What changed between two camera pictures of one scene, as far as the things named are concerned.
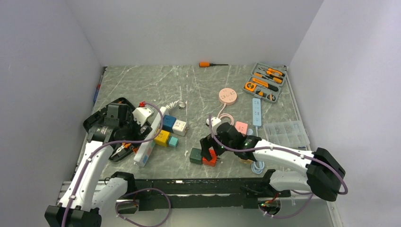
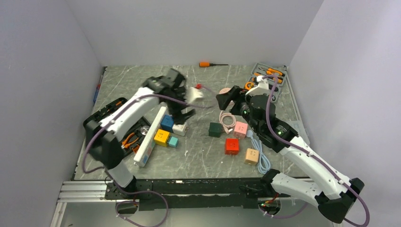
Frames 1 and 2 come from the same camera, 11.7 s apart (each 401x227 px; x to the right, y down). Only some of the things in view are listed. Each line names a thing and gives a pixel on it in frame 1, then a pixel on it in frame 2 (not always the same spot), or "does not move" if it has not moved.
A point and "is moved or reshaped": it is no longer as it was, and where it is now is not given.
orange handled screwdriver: x=207 y=64 does not move
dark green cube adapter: x=196 y=156 is moved or reshaped
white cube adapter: x=214 y=121 -> x=263 y=87
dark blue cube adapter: x=168 y=122 does not move
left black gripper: x=135 y=135 -> x=180 y=117
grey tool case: x=265 y=82 does not move
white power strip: x=143 y=152 does not move
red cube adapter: x=212 y=162 is moved or reshaped
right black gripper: x=207 y=142 -> x=237 y=94
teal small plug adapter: x=173 y=141 does not move
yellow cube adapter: x=162 y=138 does not move
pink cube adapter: x=241 y=127 does not move
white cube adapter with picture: x=178 y=127 does not move
